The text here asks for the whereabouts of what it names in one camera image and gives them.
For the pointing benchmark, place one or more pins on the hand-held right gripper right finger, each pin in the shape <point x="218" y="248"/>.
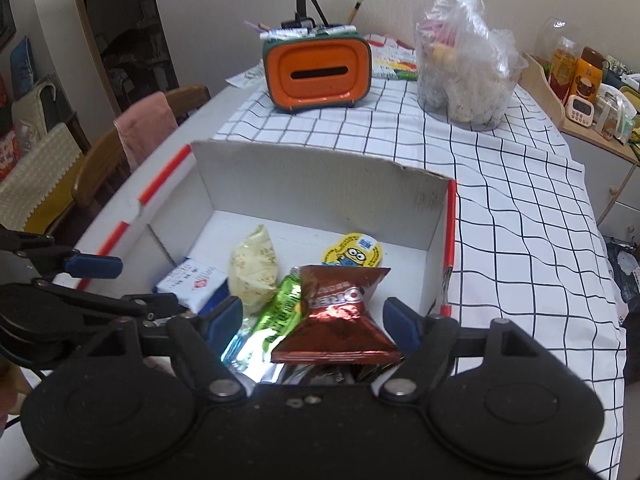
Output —
<point x="400" y="320"/>

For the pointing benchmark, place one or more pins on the white blue small box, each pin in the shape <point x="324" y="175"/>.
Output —
<point x="192" y="282"/>

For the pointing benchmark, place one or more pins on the red brown foil snack packet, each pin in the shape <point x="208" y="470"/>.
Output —
<point x="340" y="330"/>

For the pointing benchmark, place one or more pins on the chair with cream lace cover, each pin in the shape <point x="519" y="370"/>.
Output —
<point x="40" y="175"/>

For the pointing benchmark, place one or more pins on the orange tissue box organizer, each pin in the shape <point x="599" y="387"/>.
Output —
<point x="320" y="75"/>

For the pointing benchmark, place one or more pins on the colourful printed booklet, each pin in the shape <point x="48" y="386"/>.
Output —
<point x="395" y="62"/>

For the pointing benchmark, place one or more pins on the white cardboard box red edges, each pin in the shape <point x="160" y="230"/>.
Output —
<point x="320" y="195"/>

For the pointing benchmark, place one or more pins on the white printed paper sheet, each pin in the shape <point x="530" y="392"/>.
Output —
<point x="245" y="77"/>

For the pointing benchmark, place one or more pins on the clear glass jar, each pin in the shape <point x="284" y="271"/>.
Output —
<point x="550" y="30"/>

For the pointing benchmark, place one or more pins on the yellow cartoon jelly pouch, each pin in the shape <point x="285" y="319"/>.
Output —
<point x="350" y="252"/>

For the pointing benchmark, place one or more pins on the dark framed picture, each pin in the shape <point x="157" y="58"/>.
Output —
<point x="6" y="15"/>

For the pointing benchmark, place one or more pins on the wooden chair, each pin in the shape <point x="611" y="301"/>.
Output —
<point x="100" y="165"/>

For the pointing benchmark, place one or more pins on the green snack packet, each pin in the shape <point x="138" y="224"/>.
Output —
<point x="280" y="310"/>

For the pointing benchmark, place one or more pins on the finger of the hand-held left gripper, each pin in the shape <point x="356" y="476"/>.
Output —
<point x="95" y="266"/>
<point x="150" y="306"/>

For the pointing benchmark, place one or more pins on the orange bottle brown cap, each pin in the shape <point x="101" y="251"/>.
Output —
<point x="587" y="75"/>

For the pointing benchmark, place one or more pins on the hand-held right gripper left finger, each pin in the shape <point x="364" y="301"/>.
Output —
<point x="222" y="317"/>

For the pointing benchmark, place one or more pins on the cream snack packet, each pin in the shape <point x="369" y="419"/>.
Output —
<point x="252" y="270"/>

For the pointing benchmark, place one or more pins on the clear plastic bag of sweets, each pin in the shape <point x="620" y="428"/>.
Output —
<point x="465" y="90"/>

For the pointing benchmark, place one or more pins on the yellow drink bottle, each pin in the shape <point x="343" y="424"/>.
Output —
<point x="562" y="65"/>

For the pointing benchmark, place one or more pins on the dark plastic bag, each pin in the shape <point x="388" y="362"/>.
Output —
<point x="625" y="270"/>

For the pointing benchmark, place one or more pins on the white kitchen timer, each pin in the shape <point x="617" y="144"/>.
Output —
<point x="579" y="109"/>

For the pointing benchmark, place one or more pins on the pink towel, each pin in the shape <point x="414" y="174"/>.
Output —
<point x="145" y="125"/>

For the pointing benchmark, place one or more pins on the wooden desktop tray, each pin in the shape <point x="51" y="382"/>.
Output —
<point x="575" y="130"/>

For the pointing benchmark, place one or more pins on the dark foil snack packet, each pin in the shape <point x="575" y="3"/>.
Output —
<point x="330" y="374"/>

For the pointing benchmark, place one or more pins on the white drawer cabinet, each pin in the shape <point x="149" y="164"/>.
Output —
<point x="590" y="175"/>

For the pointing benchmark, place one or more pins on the blue cushion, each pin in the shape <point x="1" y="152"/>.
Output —
<point x="24" y="65"/>

